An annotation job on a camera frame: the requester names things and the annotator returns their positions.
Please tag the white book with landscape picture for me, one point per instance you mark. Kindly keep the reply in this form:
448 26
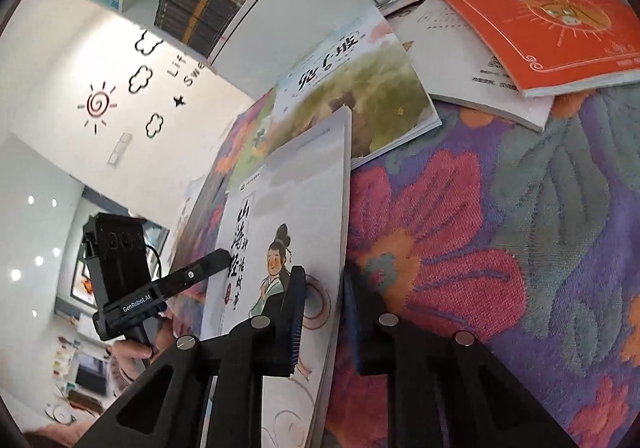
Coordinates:
360 77

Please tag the dark monitor screen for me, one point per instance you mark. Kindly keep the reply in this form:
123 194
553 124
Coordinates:
90 373

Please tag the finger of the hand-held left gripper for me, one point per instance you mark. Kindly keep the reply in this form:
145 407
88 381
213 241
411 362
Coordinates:
200 268

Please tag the light green hardcover book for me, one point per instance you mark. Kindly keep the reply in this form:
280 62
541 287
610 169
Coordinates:
262 127

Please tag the black star wall sticker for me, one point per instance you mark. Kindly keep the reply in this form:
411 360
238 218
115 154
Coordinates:
179 101

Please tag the stack of books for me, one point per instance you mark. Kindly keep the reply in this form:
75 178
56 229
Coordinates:
200 223

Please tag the row of black books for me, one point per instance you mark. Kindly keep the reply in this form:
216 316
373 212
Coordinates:
190 12

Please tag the black lettering wall sticker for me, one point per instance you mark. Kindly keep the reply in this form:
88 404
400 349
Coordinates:
175 70

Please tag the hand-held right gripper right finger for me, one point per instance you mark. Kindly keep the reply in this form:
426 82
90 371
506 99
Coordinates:
360 343

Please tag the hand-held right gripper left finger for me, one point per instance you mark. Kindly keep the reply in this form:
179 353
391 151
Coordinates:
295 318

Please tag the black sun wall sticker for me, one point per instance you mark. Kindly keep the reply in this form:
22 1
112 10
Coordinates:
96 105

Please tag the white light switch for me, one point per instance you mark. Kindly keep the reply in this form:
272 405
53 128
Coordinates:
120 150

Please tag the orange book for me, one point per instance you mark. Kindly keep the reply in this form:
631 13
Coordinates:
540 27

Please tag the person's left hand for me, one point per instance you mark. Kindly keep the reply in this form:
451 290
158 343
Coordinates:
131 354

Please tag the white book with bun-haired girl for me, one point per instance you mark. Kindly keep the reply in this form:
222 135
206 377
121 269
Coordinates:
300 188

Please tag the black cloud wall sticker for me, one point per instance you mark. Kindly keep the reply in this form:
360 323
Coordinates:
132 80
149 125
148 42

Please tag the floral blanket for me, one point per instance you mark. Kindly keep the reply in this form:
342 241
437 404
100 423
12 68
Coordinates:
475 238

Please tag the white paperback book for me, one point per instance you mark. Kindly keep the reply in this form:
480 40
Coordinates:
450 67

